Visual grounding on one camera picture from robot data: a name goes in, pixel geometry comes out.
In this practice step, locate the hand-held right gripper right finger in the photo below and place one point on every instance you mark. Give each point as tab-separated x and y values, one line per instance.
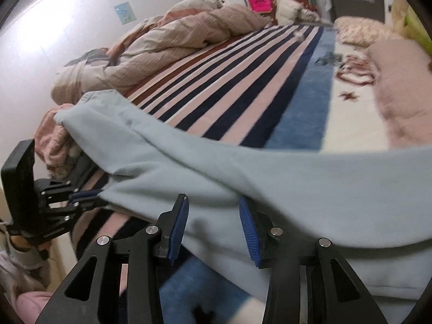
248	233

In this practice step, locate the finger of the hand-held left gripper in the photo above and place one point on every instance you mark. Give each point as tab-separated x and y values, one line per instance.
86	195
89	205

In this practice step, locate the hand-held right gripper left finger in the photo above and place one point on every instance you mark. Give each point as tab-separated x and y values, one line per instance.
178	229

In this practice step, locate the light blue sweatshirt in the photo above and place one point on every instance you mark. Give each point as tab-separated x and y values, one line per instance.
270	182

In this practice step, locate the pink plaid clothes pile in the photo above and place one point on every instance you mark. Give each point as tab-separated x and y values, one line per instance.
54	141

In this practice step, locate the pink cloth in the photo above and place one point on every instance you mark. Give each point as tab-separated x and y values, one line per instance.
32	307

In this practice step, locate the striped fleece blanket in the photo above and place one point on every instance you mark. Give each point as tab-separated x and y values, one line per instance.
256	84

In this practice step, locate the beige striped duvet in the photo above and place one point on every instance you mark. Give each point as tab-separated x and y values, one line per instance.
168	37

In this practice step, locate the small white box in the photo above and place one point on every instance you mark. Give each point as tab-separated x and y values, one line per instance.
299	35

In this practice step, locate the pink fluffy pillow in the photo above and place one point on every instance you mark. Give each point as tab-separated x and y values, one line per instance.
401	87

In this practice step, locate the white cushion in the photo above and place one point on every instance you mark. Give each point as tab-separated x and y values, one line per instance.
287	8

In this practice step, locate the pink bag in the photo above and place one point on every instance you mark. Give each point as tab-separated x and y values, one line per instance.
259	0

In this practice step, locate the floral pillow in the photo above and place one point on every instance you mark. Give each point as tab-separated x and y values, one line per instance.
364	30

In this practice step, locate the dark headboard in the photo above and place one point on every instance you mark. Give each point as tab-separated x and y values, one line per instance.
357	8

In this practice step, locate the yellow plush toy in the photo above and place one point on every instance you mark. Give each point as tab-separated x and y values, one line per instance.
403	17

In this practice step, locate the blue wall poster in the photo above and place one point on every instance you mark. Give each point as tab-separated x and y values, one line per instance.
125	12

